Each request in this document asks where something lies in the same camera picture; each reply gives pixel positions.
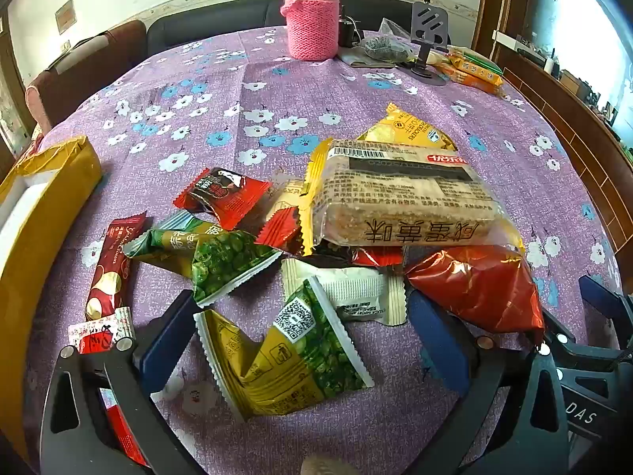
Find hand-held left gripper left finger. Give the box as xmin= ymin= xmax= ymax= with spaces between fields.
xmin=40 ymin=288 xmax=208 ymax=475

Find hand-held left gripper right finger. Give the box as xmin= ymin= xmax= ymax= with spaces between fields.
xmin=408 ymin=289 xmax=569 ymax=475

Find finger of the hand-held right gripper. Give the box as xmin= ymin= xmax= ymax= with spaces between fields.
xmin=578 ymin=274 xmax=633 ymax=342
xmin=541 ymin=308 xmax=633 ymax=371

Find shiny red-orange snack packet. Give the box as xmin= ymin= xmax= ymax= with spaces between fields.
xmin=403 ymin=245 xmax=546 ymax=346

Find dark red long snack packet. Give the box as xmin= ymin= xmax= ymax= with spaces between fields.
xmin=85 ymin=212 xmax=148 ymax=322

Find green pea packet yellow back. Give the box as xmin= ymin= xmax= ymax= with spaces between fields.
xmin=194 ymin=277 xmax=375 ymax=424

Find yellow-taped white foam box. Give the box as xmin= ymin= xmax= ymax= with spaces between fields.
xmin=0 ymin=135 xmax=104 ymax=466

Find red and white small packet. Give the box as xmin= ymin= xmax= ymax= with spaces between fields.
xmin=68 ymin=306 xmax=135 ymax=355

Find green pea snack packet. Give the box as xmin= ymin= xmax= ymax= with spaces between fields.
xmin=123 ymin=209 xmax=284 ymax=308

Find white ribbed snack packet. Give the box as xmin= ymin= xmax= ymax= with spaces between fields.
xmin=281 ymin=256 xmax=409 ymax=326

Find flat red snack packet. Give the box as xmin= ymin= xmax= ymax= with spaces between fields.
xmin=101 ymin=388 xmax=150 ymax=468

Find large clear cracker packet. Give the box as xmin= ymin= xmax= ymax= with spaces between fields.
xmin=301 ymin=137 xmax=526 ymax=258

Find red and black candy packet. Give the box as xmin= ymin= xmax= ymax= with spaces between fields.
xmin=172 ymin=167 xmax=274 ymax=232

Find small red snack packet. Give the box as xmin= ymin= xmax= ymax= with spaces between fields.
xmin=254 ymin=204 xmax=305 ymax=254

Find beige snack packet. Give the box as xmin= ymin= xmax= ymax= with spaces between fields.
xmin=264 ymin=179 xmax=310 ymax=228

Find wooden cabinet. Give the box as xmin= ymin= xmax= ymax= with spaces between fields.
xmin=472 ymin=0 xmax=633 ymax=238

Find yellow snack packet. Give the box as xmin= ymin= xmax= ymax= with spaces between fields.
xmin=357 ymin=102 xmax=459 ymax=153

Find orange biscuit packets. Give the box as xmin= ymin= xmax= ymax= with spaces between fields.
xmin=434 ymin=46 xmax=506 ymax=96

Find purple floral tablecloth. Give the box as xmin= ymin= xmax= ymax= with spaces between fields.
xmin=25 ymin=25 xmax=624 ymax=475

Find bright window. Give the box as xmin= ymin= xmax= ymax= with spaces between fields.
xmin=549 ymin=0 xmax=633 ymax=124

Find brown armchair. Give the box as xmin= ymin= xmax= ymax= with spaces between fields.
xmin=25 ymin=20 xmax=148 ymax=135

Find clear plastic bag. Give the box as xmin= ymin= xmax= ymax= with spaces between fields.
xmin=340 ymin=17 xmax=421 ymax=69

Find black phone stand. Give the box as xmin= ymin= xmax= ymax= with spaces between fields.
xmin=408 ymin=1 xmax=452 ymax=81

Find black sofa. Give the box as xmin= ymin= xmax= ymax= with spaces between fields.
xmin=146 ymin=0 xmax=478 ymax=57

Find black charger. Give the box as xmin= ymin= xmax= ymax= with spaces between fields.
xmin=338 ymin=14 xmax=366 ymax=50

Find pink bottle with knitted sleeve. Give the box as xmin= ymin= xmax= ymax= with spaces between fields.
xmin=281 ymin=0 xmax=342 ymax=62

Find wooden wall plaque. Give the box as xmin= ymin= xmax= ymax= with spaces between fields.
xmin=54 ymin=2 xmax=78 ymax=35

